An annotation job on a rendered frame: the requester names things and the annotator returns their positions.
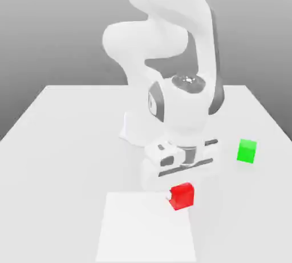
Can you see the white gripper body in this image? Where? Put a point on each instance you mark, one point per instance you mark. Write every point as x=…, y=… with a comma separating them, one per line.
x=187, y=174

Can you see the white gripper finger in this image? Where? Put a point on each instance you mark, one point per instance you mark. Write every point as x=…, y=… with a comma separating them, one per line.
x=168, y=196

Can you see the small red cube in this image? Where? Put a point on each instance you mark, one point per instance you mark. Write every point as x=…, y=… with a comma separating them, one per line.
x=183, y=195

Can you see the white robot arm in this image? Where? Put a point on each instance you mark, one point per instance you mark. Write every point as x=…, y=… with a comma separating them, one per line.
x=168, y=28

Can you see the small green cube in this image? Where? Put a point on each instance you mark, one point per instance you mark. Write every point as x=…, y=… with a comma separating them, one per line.
x=246, y=151

